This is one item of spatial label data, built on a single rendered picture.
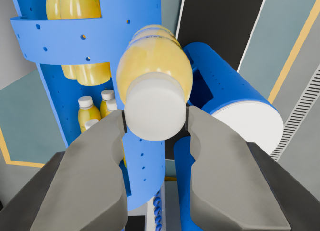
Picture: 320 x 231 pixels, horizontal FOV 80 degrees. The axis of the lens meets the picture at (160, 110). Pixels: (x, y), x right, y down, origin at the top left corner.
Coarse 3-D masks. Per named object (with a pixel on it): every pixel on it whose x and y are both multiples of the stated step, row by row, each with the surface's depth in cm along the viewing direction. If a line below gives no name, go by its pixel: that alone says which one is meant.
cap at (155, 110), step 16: (144, 80) 12; (160, 80) 12; (128, 96) 12; (144, 96) 11; (160, 96) 11; (176, 96) 11; (128, 112) 11; (144, 112) 12; (160, 112) 12; (176, 112) 12; (144, 128) 12; (160, 128) 12; (176, 128) 12
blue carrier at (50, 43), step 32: (32, 0) 41; (128, 0) 29; (160, 0) 37; (32, 32) 29; (64, 32) 28; (96, 32) 29; (128, 32) 31; (64, 64) 31; (64, 96) 53; (96, 96) 62; (64, 128) 53; (128, 128) 39; (128, 160) 43; (160, 160) 53; (128, 192) 55
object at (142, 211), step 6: (144, 204) 97; (132, 210) 95; (138, 210) 94; (144, 210) 94; (132, 216) 90; (138, 216) 90; (144, 216) 90; (132, 222) 88; (138, 222) 88; (144, 222) 88; (126, 228) 86; (132, 228) 86; (138, 228) 85; (144, 228) 86
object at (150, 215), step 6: (162, 186) 99; (162, 192) 102; (162, 198) 104; (150, 204) 99; (162, 204) 106; (150, 210) 101; (162, 210) 108; (150, 216) 104; (162, 216) 110; (150, 222) 107; (150, 228) 110
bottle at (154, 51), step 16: (144, 32) 20; (160, 32) 19; (128, 48) 16; (144, 48) 14; (160, 48) 14; (176, 48) 15; (128, 64) 14; (144, 64) 13; (160, 64) 13; (176, 64) 14; (128, 80) 14; (176, 80) 13; (192, 80) 16
